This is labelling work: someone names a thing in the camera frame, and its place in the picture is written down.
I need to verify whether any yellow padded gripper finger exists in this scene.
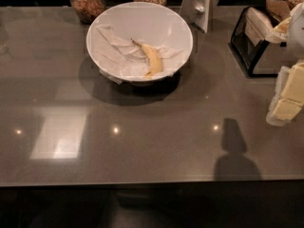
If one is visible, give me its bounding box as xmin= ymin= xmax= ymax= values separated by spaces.
xmin=265 ymin=18 xmax=291 ymax=44
xmin=266 ymin=61 xmax=304 ymax=126

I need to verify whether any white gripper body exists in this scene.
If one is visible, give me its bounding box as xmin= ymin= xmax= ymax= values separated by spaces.
xmin=287 ymin=3 xmax=304 ymax=60

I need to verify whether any yellow banana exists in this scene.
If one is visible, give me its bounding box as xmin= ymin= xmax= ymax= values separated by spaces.
xmin=131 ymin=40 xmax=162 ymax=78

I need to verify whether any white bowl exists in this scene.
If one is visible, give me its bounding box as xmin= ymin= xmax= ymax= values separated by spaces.
xmin=86 ymin=2 xmax=193 ymax=84

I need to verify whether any brown paper bag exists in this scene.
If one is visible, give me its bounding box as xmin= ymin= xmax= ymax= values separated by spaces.
xmin=266 ymin=0 xmax=291 ymax=22

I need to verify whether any black silver toaster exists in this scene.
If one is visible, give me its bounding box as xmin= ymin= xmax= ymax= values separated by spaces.
xmin=229 ymin=7 xmax=296 ymax=78

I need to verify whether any white stand panel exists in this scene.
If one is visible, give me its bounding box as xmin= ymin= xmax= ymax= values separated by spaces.
xmin=180 ymin=0 xmax=219 ymax=33

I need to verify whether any white paper towel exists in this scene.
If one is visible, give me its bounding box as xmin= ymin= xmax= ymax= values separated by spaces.
xmin=90 ymin=25 xmax=184 ymax=84

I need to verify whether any glass jar with nuts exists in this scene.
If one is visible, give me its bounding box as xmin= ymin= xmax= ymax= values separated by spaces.
xmin=69 ymin=0 xmax=106 ymax=24

